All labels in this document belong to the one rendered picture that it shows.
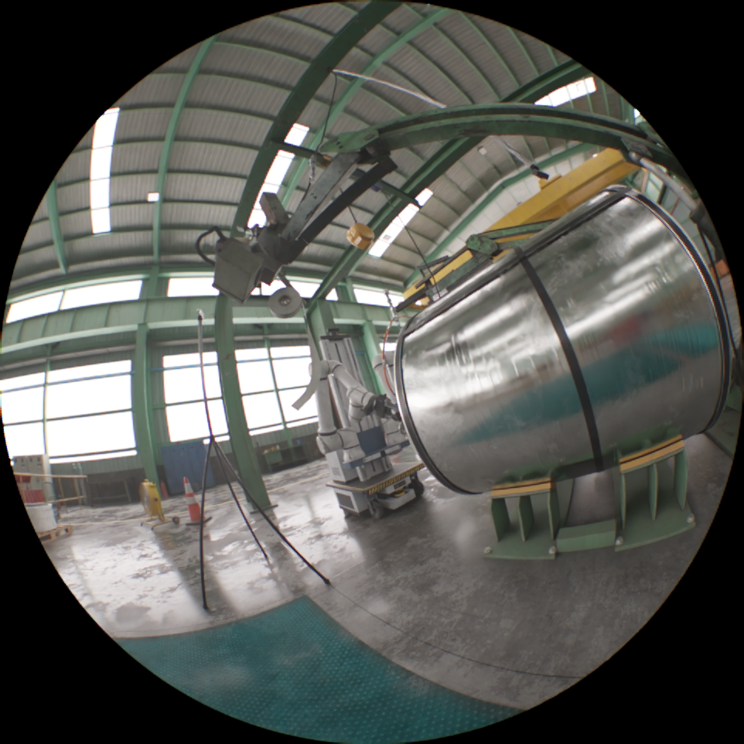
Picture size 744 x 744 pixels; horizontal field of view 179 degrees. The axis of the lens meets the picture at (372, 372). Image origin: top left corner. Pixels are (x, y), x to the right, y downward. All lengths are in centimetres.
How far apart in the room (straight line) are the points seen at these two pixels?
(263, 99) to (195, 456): 1421
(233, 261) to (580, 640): 169
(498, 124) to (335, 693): 185
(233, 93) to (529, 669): 1279
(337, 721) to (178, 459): 980
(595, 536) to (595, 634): 42
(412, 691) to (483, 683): 19
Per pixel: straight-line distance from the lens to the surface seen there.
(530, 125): 102
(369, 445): 224
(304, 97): 298
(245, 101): 1197
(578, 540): 114
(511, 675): 87
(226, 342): 424
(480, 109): 109
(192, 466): 1009
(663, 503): 132
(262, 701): 105
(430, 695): 87
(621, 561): 110
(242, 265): 100
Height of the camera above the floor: 80
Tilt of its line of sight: 12 degrees up
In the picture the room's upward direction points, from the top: 18 degrees counter-clockwise
